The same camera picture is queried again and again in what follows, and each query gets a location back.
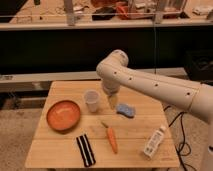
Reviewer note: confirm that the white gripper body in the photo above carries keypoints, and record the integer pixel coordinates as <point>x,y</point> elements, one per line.
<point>113,100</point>

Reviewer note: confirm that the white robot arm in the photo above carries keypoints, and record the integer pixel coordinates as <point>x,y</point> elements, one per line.
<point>193,97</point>

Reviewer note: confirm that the blue sponge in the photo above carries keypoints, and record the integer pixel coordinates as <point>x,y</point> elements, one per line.
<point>125,110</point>

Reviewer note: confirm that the clear plastic cup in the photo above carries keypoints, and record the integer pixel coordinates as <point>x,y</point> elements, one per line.
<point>92,100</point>

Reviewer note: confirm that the orange carrot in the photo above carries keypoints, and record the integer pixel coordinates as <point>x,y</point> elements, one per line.
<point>111,137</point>

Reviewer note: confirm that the wooden table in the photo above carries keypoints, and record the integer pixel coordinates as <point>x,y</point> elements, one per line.
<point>50,149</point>

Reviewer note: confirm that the orange bowl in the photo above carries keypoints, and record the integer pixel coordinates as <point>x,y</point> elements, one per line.
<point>63,115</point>

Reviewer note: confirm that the black white striped cloth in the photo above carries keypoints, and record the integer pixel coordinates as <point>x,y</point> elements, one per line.
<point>85,150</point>

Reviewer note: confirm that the white bottle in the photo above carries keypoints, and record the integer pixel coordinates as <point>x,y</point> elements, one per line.
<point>154,141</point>

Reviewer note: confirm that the black object on shelf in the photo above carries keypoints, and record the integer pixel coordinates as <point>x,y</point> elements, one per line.
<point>104,13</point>

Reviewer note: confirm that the orange object on shelf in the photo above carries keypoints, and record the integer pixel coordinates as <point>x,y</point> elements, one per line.
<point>125,11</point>

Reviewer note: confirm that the metal shelf post right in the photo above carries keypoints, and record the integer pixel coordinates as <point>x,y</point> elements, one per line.
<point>159,11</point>

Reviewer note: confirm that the metal shelf post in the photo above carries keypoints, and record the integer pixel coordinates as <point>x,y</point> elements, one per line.
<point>159,11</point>
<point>68,4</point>

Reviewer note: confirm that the metal shelf post left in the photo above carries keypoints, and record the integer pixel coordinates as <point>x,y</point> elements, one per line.
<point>68,4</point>

